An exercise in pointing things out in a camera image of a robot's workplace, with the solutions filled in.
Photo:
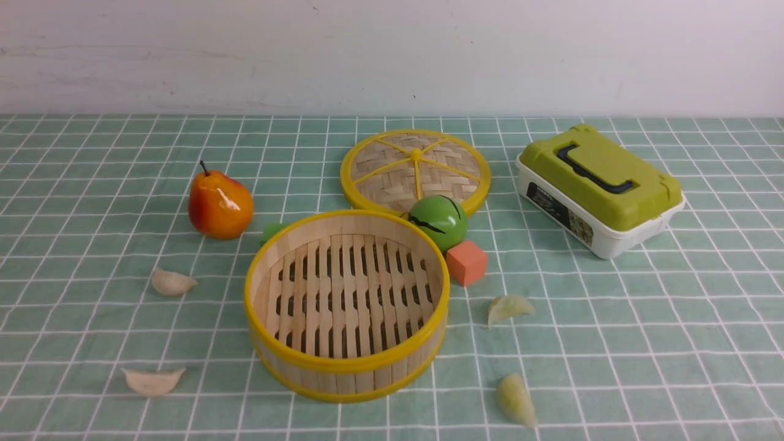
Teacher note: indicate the orange red toy pear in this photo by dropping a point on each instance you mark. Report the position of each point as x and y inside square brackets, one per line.
[218, 206]

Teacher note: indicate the woven bamboo steamer lid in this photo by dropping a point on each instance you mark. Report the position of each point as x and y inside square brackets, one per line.
[393, 170]

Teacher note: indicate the yellow rimmed bamboo steamer tray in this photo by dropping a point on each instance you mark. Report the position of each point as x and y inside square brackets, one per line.
[347, 306]

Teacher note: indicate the green checked tablecloth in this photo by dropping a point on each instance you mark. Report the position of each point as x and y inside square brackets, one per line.
[677, 339]

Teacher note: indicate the green lidded white storage box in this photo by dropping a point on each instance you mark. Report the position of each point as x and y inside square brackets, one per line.
[599, 192]

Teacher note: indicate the green foam cube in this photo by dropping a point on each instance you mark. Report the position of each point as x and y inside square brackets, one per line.
[270, 230]

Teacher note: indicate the green toy ball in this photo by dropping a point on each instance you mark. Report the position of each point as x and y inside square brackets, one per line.
[442, 219]

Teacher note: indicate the orange foam cube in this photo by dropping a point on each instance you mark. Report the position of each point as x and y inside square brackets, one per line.
[466, 262]

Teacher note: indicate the pale green dumpling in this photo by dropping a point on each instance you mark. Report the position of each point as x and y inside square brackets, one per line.
[515, 402]
[508, 307]

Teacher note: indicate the white dumpling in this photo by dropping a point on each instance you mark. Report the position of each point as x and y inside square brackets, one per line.
[152, 383]
[168, 283]

